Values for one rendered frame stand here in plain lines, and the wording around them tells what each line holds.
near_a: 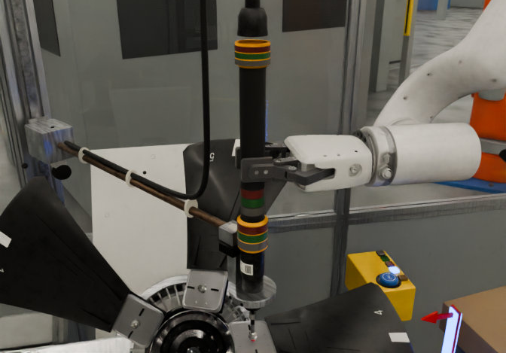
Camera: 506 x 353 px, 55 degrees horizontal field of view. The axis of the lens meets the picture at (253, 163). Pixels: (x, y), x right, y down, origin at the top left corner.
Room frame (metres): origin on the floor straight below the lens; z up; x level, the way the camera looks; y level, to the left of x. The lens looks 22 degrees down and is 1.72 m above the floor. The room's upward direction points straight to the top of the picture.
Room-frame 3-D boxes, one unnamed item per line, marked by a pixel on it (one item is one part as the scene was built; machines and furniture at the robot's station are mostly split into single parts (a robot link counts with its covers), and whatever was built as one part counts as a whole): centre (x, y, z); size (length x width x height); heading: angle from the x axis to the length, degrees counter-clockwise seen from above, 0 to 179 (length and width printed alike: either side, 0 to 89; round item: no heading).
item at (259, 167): (0.57, -0.02, 1.48); 0.07 x 0.03 x 0.03; 102
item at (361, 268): (0.96, -0.29, 1.02); 0.16 x 0.10 x 0.11; 11
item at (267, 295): (0.61, 0.01, 1.32); 0.09 x 0.07 x 0.10; 46
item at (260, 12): (0.60, 0.00, 1.48); 0.04 x 0.04 x 0.46
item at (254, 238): (0.60, 0.00, 1.38); 0.04 x 0.04 x 0.01
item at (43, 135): (1.03, 0.45, 1.37); 0.10 x 0.07 x 0.08; 46
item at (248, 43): (0.60, 0.00, 1.63); 0.04 x 0.04 x 0.03
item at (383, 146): (0.64, -0.17, 1.48); 0.09 x 0.03 x 0.08; 12
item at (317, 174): (0.58, -0.08, 1.48); 0.08 x 0.06 x 0.01; 161
